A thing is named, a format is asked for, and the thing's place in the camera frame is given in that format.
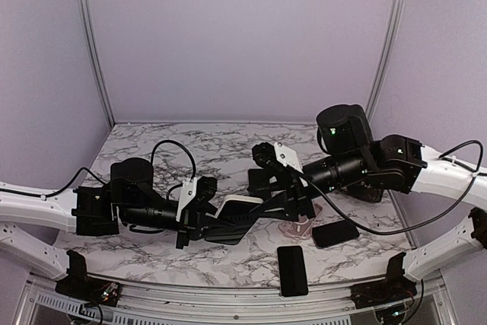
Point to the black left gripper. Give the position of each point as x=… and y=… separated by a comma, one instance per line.
x=192, y=221

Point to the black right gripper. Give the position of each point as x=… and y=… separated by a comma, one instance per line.
x=294, y=199

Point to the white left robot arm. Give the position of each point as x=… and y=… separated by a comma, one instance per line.
x=128, y=199

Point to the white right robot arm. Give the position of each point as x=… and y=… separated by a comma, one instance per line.
x=362, y=167

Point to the pink phone case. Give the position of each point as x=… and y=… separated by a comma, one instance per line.
x=301, y=229

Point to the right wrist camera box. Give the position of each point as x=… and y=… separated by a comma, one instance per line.
x=276, y=157

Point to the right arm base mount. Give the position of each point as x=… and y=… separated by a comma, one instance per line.
x=393, y=287

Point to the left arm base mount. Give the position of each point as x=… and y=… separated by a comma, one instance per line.
x=78, y=284

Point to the aluminium front rail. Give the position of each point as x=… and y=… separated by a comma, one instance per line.
x=146, y=303

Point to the aluminium right corner post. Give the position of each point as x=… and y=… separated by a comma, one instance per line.
x=392, y=28

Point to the aluminium corner post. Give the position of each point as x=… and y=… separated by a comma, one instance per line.
x=392, y=28
x=93, y=55

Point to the aluminium left corner post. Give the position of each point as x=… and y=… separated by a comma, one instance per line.
x=93, y=55

